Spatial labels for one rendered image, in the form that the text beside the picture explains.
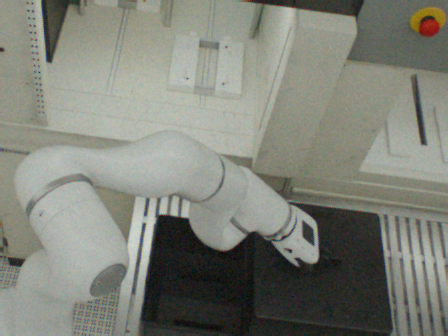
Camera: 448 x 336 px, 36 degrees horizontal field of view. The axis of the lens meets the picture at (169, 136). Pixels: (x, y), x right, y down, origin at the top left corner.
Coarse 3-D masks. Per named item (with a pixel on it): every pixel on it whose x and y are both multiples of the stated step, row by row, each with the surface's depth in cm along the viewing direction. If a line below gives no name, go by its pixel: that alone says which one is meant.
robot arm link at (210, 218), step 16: (224, 160) 106; (224, 176) 104; (240, 176) 111; (224, 192) 106; (240, 192) 111; (192, 208) 120; (208, 208) 111; (224, 208) 111; (192, 224) 122; (208, 224) 117; (224, 224) 116; (208, 240) 120; (224, 240) 124; (240, 240) 128
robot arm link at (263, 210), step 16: (256, 176) 125; (256, 192) 123; (272, 192) 127; (240, 208) 123; (256, 208) 124; (272, 208) 126; (288, 208) 129; (240, 224) 125; (256, 224) 126; (272, 224) 127
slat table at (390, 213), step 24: (288, 192) 190; (144, 216) 203; (384, 216) 189; (408, 216) 188; (432, 216) 189; (144, 240) 177; (384, 240) 183; (432, 240) 184; (144, 264) 173; (408, 264) 179; (432, 264) 180; (120, 288) 168; (144, 288) 169; (408, 288) 175; (432, 288) 175; (120, 312) 164; (432, 312) 171
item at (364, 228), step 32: (320, 224) 150; (352, 224) 151; (256, 256) 144; (352, 256) 145; (256, 288) 139; (288, 288) 140; (320, 288) 140; (352, 288) 141; (384, 288) 142; (256, 320) 137; (288, 320) 135; (320, 320) 136; (352, 320) 137; (384, 320) 137
